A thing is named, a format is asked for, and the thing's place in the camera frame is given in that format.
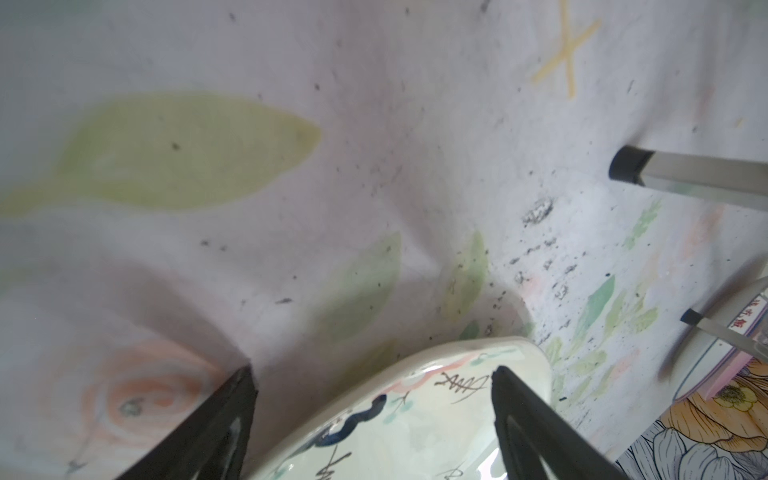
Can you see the white plate with black drawing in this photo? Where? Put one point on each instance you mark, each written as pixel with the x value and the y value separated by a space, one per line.
pixel 428 416

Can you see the chrome wire dish rack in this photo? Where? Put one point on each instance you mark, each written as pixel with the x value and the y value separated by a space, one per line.
pixel 723 181

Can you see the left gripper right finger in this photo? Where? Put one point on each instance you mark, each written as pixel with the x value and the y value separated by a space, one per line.
pixel 535 441

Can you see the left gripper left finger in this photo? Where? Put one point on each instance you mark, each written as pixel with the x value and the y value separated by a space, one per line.
pixel 209 444

